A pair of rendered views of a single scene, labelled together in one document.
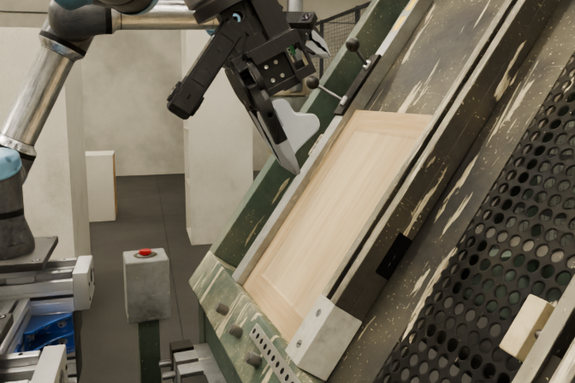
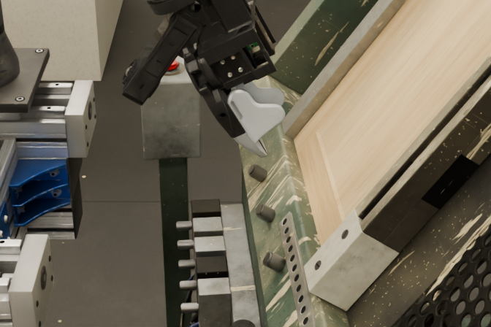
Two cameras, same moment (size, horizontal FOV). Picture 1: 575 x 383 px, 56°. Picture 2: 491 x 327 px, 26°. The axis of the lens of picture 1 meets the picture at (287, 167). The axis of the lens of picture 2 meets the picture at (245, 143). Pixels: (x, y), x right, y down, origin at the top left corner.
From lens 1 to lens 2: 0.64 m
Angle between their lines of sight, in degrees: 27
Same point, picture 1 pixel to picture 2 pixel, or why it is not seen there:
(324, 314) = (350, 239)
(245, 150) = not seen: outside the picture
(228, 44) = (181, 36)
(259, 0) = not seen: outside the picture
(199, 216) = not seen: outside the picture
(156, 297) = (181, 129)
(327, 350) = (349, 279)
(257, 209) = (337, 14)
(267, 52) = (221, 52)
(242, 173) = not seen: outside the picture
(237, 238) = (304, 54)
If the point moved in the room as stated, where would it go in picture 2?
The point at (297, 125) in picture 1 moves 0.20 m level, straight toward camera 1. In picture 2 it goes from (259, 116) to (196, 222)
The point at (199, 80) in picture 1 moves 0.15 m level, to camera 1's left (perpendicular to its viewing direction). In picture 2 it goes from (152, 71) to (15, 55)
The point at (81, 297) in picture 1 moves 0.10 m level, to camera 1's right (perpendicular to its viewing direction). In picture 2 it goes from (77, 142) to (129, 150)
